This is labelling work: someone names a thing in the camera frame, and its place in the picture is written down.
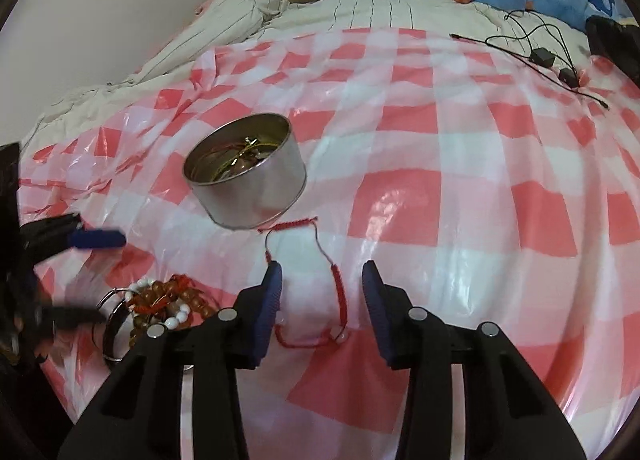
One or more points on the red white checked plastic sheet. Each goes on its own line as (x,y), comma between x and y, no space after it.
(450,190)

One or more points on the black cloth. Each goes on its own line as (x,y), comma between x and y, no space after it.
(615,40)

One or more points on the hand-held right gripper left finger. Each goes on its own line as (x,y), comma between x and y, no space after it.
(270,300)

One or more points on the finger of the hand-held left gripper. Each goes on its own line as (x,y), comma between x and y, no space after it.
(97,238)
(75,316)

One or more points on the white striped duvet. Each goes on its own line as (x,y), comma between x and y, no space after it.
(350,10)

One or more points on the round metal tin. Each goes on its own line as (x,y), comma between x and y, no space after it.
(250,190)

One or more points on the silver metal bangle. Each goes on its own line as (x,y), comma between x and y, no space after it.
(107,335)

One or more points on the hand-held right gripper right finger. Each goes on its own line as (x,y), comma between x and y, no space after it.
(372,290)

